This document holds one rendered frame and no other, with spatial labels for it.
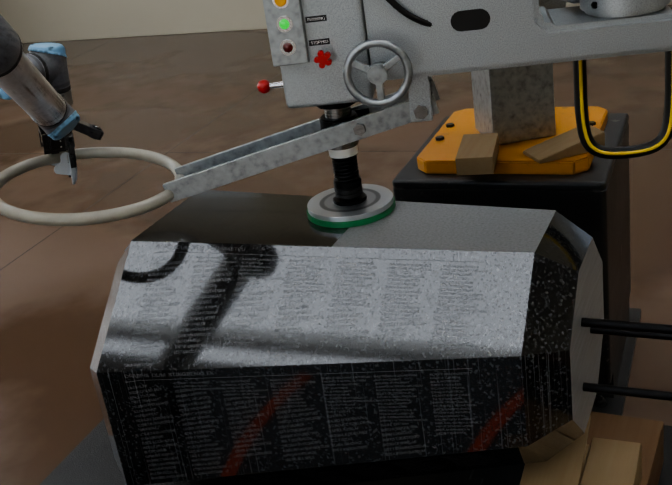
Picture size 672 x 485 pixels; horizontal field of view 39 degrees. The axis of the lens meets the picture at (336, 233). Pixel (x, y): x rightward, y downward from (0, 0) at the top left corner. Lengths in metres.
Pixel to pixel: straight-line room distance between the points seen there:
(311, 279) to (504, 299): 0.44
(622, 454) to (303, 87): 1.14
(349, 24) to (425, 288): 0.59
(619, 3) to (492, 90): 0.72
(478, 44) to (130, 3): 7.74
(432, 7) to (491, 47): 0.15
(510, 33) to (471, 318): 0.61
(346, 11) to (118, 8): 7.75
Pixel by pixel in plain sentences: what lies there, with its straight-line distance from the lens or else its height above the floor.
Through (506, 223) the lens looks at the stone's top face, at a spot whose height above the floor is 0.82.
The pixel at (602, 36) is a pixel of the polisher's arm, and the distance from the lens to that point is 2.15.
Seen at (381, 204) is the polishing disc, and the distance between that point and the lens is 2.30.
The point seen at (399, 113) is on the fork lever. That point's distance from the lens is 2.21.
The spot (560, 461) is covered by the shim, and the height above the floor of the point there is 0.26.
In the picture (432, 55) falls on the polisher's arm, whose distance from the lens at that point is 2.13.
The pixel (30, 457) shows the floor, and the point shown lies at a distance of 3.25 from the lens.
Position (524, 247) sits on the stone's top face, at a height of 0.82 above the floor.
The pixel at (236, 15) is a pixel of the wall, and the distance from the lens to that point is 9.17.
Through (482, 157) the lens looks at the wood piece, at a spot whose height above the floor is 0.83.
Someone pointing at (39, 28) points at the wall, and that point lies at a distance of 10.39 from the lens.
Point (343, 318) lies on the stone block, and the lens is 2.12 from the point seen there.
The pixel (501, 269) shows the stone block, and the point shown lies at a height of 0.79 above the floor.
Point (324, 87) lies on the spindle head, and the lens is 2.16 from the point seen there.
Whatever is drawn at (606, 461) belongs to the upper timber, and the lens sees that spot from 2.40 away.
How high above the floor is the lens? 1.72
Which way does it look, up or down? 23 degrees down
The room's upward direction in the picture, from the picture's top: 8 degrees counter-clockwise
